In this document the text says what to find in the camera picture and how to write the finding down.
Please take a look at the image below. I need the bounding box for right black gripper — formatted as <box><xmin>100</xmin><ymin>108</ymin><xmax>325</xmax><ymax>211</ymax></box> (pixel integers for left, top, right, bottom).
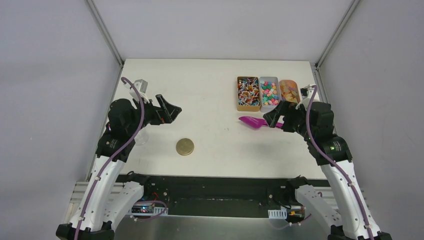
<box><xmin>263</xmin><ymin>99</ymin><xmax>315</xmax><ymax>141</ymax></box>

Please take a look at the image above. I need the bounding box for magenta plastic scoop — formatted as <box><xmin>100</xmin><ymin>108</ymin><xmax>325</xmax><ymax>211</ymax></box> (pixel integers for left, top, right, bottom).
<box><xmin>238</xmin><ymin>116</ymin><xmax>270</xmax><ymax>129</ymax></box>

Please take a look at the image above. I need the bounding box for clear plastic jar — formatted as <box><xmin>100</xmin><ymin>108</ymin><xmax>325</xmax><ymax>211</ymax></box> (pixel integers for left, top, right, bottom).
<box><xmin>134</xmin><ymin>128</ymin><xmax>149</xmax><ymax>146</ymax></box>

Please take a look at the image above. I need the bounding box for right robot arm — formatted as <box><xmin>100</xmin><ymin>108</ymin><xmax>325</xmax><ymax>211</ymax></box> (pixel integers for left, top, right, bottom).
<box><xmin>263</xmin><ymin>101</ymin><xmax>392</xmax><ymax>240</ymax></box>

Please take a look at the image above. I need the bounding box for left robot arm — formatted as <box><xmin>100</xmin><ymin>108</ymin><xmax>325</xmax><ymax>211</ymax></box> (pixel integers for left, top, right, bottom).
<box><xmin>56</xmin><ymin>94</ymin><xmax>182</xmax><ymax>240</ymax></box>

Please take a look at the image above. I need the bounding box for white tin of candies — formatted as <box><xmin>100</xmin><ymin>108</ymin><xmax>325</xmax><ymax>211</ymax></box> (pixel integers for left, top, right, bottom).
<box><xmin>259</xmin><ymin>76</ymin><xmax>282</xmax><ymax>113</ymax></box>

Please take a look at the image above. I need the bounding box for pink tray of gummies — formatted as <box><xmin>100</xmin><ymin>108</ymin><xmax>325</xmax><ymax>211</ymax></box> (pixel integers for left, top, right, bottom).
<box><xmin>279</xmin><ymin>79</ymin><xmax>301</xmax><ymax>104</ymax></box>

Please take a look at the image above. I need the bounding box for gold jar lid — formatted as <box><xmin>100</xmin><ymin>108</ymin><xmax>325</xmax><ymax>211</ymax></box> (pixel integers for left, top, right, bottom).
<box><xmin>175</xmin><ymin>138</ymin><xmax>195</xmax><ymax>156</ymax></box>

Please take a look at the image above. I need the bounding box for gold tin of lollipops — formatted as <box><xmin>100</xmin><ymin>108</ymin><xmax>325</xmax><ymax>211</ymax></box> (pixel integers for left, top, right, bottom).
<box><xmin>236</xmin><ymin>76</ymin><xmax>261</xmax><ymax>112</ymax></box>

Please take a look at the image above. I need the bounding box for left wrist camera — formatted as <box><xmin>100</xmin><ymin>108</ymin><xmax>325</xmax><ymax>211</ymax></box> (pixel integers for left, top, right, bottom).
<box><xmin>124</xmin><ymin>79</ymin><xmax>149</xmax><ymax>103</ymax></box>

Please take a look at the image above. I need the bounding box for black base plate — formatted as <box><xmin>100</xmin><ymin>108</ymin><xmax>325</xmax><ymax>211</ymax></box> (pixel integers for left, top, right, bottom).
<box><xmin>117</xmin><ymin>173</ymin><xmax>329</xmax><ymax>218</ymax></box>

